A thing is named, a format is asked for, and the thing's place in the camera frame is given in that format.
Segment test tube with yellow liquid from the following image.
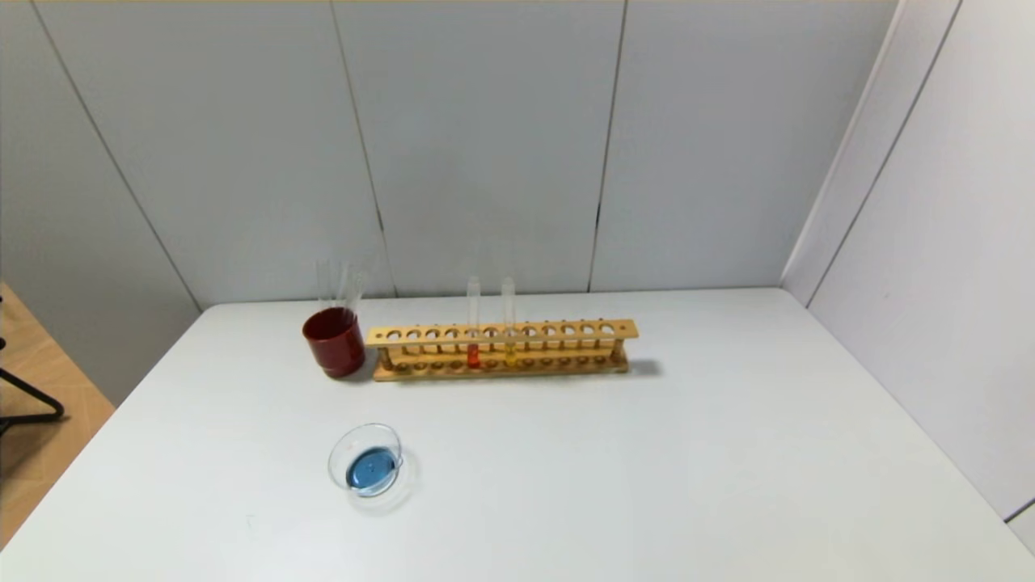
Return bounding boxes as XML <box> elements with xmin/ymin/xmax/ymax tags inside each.
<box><xmin>501</xmin><ymin>277</ymin><xmax>518</xmax><ymax>367</ymax></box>

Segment clear glass beaker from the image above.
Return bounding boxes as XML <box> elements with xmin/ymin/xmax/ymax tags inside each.
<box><xmin>327</xmin><ymin>423</ymin><xmax>421</xmax><ymax>516</ymax></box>

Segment test tube with orange-red liquid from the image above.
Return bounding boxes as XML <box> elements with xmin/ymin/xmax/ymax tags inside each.
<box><xmin>466</xmin><ymin>276</ymin><xmax>483</xmax><ymax>369</ymax></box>

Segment black stand legs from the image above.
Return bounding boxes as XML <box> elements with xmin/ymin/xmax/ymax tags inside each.
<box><xmin>0</xmin><ymin>339</ymin><xmax>67</xmax><ymax>433</ymax></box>

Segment dark red cup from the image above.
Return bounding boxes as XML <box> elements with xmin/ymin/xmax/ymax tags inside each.
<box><xmin>302</xmin><ymin>306</ymin><xmax>366</xmax><ymax>379</ymax></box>

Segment wooden test tube rack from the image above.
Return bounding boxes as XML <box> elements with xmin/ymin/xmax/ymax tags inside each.
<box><xmin>364</xmin><ymin>318</ymin><xmax>640</xmax><ymax>382</ymax></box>

